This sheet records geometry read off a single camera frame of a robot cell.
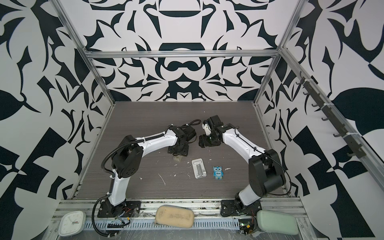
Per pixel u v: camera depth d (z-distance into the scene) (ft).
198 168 2.84
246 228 2.33
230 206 2.44
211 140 2.44
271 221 2.22
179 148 2.46
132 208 2.42
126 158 1.68
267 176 1.45
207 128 2.60
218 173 2.78
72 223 2.21
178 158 2.93
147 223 2.34
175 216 2.25
